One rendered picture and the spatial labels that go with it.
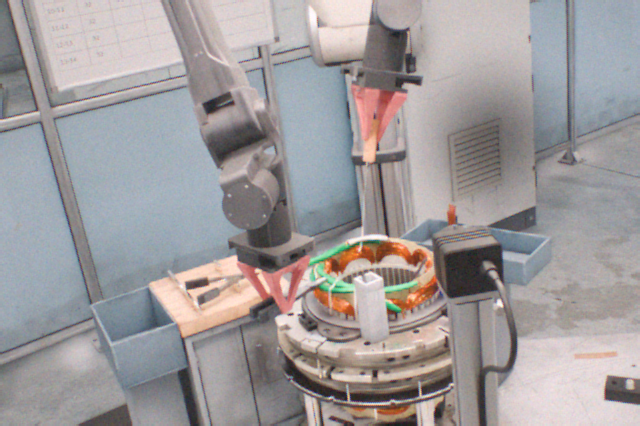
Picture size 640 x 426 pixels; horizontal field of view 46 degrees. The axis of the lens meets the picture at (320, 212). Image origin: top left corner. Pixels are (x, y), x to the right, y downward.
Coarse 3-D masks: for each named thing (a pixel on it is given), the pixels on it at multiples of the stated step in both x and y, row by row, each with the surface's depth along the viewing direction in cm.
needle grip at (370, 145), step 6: (378, 120) 106; (372, 126) 105; (378, 126) 106; (372, 132) 105; (372, 138) 106; (366, 144) 106; (372, 144) 106; (366, 150) 106; (372, 150) 106; (366, 156) 106; (372, 156) 106; (372, 162) 106
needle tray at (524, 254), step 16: (432, 224) 145; (464, 224) 140; (416, 240) 143; (512, 240) 135; (528, 240) 133; (544, 240) 131; (512, 256) 134; (528, 256) 134; (544, 256) 129; (512, 272) 125; (528, 272) 125; (496, 320) 135; (496, 336) 136; (496, 352) 137; (512, 368) 144
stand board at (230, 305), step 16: (192, 272) 137; (208, 272) 136; (224, 272) 135; (240, 272) 134; (256, 272) 133; (160, 288) 132; (176, 288) 131; (208, 288) 130; (240, 288) 128; (176, 304) 126; (208, 304) 124; (224, 304) 123; (240, 304) 123; (176, 320) 121; (192, 320) 120; (208, 320) 121; (224, 320) 122
